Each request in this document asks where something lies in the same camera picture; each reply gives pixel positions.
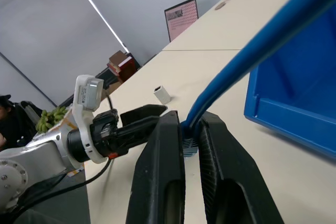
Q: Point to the blue plastic bin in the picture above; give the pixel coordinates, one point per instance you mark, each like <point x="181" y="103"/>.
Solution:
<point x="302" y="82"/>

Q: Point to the dark red box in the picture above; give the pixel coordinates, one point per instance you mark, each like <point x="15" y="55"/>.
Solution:
<point x="128" y="70"/>

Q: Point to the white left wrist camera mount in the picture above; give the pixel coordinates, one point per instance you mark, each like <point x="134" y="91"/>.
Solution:
<point x="84" y="95"/>

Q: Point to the round brown table grommet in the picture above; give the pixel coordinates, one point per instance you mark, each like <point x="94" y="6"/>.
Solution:
<point x="221" y="5"/>

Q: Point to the white coupler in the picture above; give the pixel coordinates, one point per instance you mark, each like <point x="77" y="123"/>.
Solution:
<point x="162" y="95"/>

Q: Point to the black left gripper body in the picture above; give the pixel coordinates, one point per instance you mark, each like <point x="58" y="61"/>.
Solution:
<point x="110" y="140"/>

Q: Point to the black monitor with pink screen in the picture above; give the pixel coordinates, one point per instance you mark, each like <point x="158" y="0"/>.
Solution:
<point x="181" y="19"/>

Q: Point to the person in black cap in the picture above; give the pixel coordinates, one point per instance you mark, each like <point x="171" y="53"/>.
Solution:
<point x="5" y="119"/>

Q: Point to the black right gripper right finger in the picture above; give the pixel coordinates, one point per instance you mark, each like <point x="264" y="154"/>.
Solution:
<point x="231" y="171"/>

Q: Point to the brown box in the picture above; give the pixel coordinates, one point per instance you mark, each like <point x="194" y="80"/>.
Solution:
<point x="118" y="56"/>

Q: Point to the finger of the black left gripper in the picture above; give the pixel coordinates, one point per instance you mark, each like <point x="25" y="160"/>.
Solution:
<point x="144" y="113"/>
<point x="139" y="134"/>

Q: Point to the green banana bunch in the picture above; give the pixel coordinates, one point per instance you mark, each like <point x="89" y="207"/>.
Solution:
<point x="47" y="121"/>

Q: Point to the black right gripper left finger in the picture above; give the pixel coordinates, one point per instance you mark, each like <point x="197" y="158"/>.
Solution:
<point x="157" y="171"/>

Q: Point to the white ceiling light strip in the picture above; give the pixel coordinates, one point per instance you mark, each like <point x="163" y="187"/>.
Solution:
<point x="99" y="11"/>

